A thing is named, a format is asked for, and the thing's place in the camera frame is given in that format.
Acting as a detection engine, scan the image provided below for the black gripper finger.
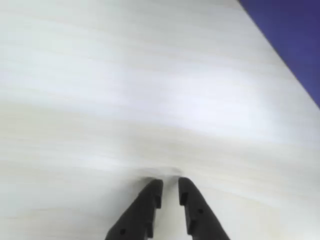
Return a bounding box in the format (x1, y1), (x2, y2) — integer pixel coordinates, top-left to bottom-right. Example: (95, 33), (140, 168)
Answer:
(104, 178), (164, 240)
(177, 176), (231, 240)

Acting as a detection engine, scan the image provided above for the blue plastic box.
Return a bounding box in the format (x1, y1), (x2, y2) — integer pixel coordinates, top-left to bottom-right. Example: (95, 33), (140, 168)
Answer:
(236, 0), (320, 109)

